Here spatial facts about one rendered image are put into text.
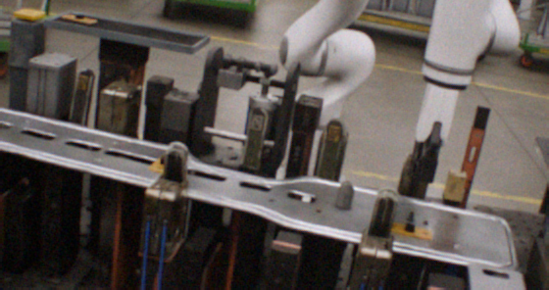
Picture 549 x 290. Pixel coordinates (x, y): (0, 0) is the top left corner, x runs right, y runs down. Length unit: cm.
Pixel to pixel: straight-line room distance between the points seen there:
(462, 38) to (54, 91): 86
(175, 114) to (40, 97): 30
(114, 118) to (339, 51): 56
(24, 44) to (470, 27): 108
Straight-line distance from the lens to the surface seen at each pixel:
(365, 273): 116
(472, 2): 119
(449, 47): 120
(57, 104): 163
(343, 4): 169
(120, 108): 156
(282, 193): 139
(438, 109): 122
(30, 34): 183
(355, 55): 181
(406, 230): 133
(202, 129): 157
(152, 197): 122
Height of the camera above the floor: 155
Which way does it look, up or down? 19 degrees down
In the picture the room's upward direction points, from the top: 10 degrees clockwise
